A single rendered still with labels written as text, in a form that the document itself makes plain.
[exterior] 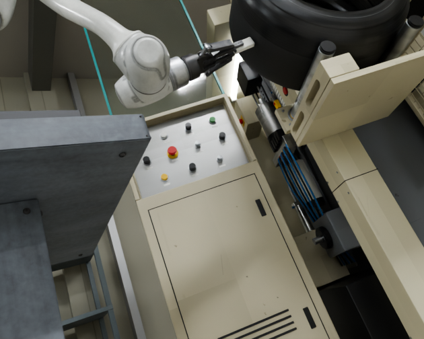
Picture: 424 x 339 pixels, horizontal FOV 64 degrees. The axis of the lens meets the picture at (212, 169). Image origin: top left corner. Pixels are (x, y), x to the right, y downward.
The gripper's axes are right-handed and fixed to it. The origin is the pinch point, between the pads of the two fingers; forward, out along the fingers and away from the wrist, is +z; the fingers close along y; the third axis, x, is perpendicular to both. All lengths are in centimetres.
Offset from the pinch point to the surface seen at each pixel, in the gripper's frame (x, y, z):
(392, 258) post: 76, 24, 12
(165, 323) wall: 53, 298, -86
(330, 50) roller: 21.3, -12.5, 12.9
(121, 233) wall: -50, 290, -88
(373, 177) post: 52, 24, 24
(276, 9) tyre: 2.1, -12.1, 8.5
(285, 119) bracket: 19.7, 22.1, 8.7
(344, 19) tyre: 14.3, -12.7, 22.8
